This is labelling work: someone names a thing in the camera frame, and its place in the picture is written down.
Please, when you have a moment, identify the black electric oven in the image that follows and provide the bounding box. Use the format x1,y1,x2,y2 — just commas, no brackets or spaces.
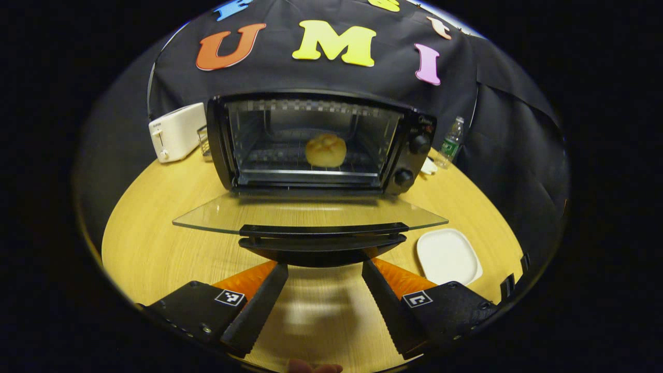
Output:
172,89,450,268

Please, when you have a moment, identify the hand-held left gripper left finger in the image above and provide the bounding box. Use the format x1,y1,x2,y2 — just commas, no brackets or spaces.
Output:
137,261,290,358

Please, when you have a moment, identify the round bread bun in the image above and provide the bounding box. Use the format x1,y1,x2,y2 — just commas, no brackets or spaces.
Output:
305,133,348,168

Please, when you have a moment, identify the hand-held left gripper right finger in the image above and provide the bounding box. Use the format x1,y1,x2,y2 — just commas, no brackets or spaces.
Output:
361,257,499,360

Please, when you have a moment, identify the white square plate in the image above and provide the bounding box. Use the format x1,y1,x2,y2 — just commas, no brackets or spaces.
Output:
416,228,484,287

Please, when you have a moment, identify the black backdrop cloth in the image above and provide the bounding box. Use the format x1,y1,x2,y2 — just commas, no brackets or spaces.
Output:
73,0,570,260

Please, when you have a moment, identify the white toaster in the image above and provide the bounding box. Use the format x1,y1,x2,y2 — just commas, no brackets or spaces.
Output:
148,103,207,164

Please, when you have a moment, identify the small wire basket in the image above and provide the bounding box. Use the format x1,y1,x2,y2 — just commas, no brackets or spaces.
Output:
196,125,212,157

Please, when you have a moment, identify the clear plastic water bottle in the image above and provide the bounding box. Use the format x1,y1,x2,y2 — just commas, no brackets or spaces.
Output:
434,117,465,170

